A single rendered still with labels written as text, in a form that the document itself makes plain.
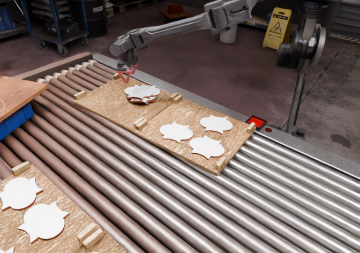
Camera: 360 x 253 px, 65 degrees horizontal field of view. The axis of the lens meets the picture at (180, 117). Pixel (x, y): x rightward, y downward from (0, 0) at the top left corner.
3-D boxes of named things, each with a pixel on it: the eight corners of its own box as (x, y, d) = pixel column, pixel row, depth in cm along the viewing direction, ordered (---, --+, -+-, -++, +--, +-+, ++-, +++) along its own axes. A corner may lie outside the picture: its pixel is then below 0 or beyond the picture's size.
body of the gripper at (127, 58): (117, 67, 129) (115, 51, 124) (125, 58, 137) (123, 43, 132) (131, 68, 128) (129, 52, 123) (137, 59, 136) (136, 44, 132)
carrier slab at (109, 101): (122, 77, 166) (121, 74, 165) (180, 99, 147) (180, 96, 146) (73, 103, 142) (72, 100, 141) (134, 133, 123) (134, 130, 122)
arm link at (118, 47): (148, 45, 126) (141, 27, 122) (137, 56, 117) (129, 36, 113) (126, 52, 131) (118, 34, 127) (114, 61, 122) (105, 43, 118)
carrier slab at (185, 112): (181, 99, 146) (181, 97, 145) (255, 129, 127) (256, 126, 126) (134, 134, 123) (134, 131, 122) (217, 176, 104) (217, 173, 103)
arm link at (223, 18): (251, 25, 98) (245, -4, 94) (215, 34, 105) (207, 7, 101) (272, -7, 130) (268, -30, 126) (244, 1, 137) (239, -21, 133)
